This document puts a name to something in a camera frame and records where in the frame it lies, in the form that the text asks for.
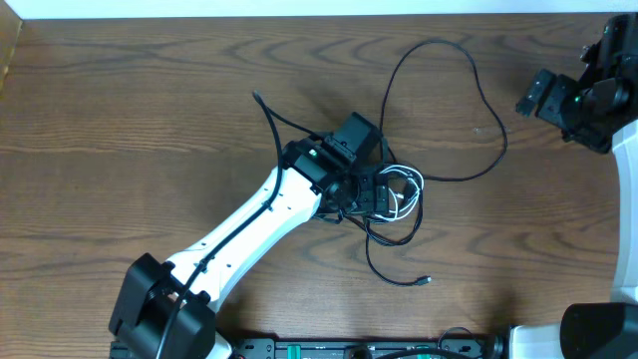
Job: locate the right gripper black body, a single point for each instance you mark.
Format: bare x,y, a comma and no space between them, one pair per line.
573,110

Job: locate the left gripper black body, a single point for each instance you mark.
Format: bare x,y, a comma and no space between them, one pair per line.
371,196

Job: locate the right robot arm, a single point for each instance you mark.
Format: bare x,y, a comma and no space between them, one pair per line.
598,110

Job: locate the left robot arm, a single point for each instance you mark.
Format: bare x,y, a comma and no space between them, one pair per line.
168,309

